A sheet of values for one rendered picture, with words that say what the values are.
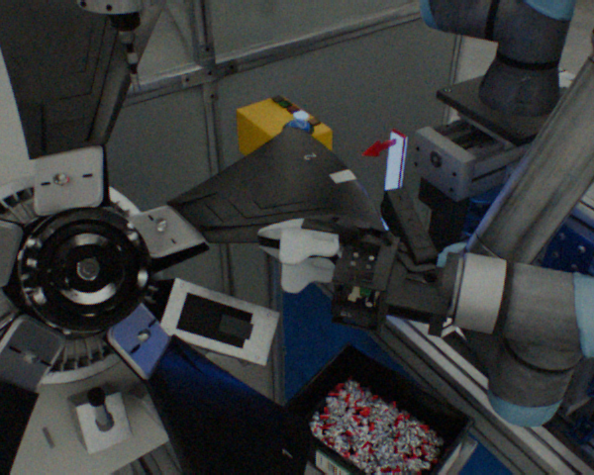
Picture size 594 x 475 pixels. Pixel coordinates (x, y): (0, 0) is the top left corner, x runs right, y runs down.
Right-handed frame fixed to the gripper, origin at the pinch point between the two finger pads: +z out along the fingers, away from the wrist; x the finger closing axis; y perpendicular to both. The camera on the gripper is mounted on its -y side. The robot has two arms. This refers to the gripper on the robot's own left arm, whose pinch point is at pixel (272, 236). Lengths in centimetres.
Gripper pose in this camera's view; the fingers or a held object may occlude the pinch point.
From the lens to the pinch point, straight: 70.2
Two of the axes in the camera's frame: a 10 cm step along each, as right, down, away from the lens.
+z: -9.5, -1.9, 2.3
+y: -3.0, 6.8, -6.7
